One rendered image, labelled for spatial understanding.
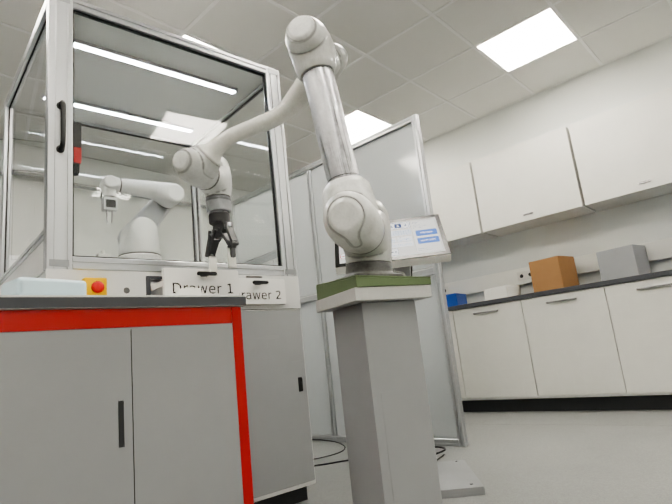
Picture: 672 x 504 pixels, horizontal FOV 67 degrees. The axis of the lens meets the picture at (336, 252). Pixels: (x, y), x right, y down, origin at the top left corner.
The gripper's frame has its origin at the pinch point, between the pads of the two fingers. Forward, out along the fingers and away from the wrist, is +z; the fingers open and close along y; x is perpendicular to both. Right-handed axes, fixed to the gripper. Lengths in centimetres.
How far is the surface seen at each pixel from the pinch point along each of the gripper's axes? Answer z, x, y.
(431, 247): -9, -95, -20
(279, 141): -69, -48, 25
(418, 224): -24, -102, -9
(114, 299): 16, 48, -35
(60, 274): -2, 46, 25
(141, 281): 0.3, 19.2, 24.7
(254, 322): 16.8, -27.1, 24.6
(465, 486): 88, -83, -28
